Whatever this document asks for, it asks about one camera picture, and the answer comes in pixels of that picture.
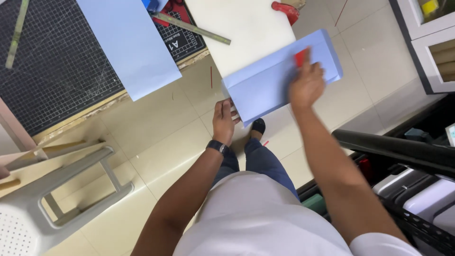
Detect person's left hand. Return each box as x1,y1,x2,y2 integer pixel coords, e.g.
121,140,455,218
212,98,241,146

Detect black wristwatch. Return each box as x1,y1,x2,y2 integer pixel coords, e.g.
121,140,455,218
205,139,230,156

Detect white board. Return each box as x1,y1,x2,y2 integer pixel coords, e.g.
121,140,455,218
184,0,297,79

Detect light blue paper sheet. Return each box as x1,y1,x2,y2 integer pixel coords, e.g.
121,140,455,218
76,0,183,102

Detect black shoe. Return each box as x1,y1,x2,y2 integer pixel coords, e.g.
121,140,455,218
250,118,266,136

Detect grey plastic stool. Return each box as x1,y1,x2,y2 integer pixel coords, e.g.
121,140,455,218
0,142,135,256

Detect black metal rack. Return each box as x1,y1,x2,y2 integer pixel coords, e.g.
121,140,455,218
296,93,455,256

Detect black grid cutting mat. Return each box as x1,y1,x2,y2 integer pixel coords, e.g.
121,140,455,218
0,0,207,137

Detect green steel ruler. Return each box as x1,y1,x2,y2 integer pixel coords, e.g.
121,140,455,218
5,0,30,69

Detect red plastic scraper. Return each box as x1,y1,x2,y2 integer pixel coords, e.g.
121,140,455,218
294,49,309,68

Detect long steel ruler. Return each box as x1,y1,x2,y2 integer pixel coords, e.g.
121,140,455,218
152,12,232,46

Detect red plastic tool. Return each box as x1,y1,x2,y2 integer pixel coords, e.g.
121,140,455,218
271,1,300,26

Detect blue plastic object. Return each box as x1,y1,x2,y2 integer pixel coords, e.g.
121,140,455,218
141,0,169,14

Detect white shirt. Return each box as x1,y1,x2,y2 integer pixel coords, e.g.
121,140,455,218
172,171,423,256

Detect white cabinet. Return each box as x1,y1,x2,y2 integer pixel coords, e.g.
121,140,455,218
389,0,455,95

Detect red scissors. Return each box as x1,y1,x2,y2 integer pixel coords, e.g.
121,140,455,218
152,0,192,28

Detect blue jeans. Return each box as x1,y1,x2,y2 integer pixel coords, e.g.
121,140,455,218
211,138,300,200

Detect person's right hand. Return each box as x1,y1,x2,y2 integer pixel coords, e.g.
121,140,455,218
288,47,326,112

